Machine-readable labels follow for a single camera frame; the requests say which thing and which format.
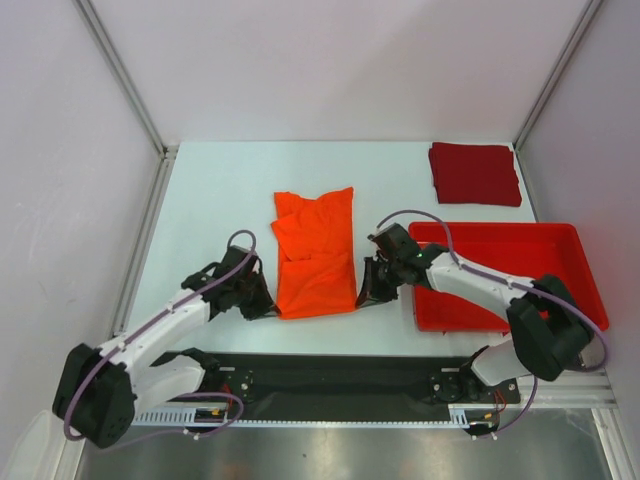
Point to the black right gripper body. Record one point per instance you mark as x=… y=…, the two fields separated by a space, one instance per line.
x=382 y=273

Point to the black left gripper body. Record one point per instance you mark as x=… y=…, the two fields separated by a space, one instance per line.
x=251 y=298

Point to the orange t shirt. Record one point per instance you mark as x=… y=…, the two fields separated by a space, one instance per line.
x=316 y=272

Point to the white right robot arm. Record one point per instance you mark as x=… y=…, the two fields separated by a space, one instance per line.
x=548 y=333

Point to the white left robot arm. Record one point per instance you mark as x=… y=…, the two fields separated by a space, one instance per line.
x=103 y=389

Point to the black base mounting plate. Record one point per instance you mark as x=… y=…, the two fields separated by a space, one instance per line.
x=362 y=382

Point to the folded dark red t shirt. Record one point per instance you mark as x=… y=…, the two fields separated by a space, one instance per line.
x=474 y=174

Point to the red plastic tray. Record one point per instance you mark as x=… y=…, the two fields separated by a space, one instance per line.
x=523 y=249

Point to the grey slotted cable duct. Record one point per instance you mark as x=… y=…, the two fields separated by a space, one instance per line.
x=202 y=417

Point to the right aluminium frame post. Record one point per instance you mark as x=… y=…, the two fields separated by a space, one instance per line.
x=569 y=49

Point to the aluminium frame post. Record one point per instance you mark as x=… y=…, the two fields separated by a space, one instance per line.
x=109 y=51
x=569 y=49

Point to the aluminium front rail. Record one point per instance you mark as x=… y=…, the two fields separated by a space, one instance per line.
x=576 y=390

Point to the left aluminium frame post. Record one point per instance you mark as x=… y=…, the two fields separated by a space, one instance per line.
x=109 y=51

